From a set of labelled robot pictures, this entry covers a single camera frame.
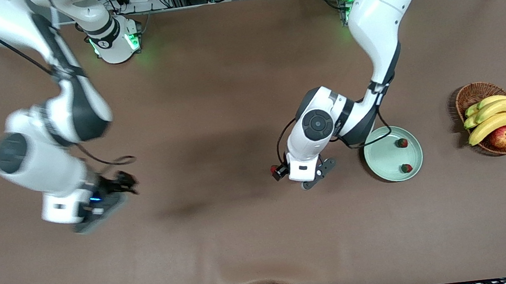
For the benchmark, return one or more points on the red yellow apple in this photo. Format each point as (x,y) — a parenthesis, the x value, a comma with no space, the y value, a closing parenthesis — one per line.
(504,137)

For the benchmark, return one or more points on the red strawberry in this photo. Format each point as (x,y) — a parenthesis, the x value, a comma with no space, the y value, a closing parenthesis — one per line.
(402,143)
(275,170)
(406,168)

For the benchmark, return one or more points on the brown wicker basket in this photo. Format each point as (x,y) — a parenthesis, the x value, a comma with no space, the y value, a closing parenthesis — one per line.
(476,92)

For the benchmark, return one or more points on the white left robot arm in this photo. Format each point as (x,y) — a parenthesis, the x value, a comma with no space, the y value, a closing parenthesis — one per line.
(377,18)

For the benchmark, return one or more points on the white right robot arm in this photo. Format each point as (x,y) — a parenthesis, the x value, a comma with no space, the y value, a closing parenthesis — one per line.
(41,166)

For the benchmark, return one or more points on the large table cover cloth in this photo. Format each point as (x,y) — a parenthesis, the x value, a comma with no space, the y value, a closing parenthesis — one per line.
(226,240)

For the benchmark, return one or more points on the pale green round plate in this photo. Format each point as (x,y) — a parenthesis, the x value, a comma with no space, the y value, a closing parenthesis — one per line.
(388,160)

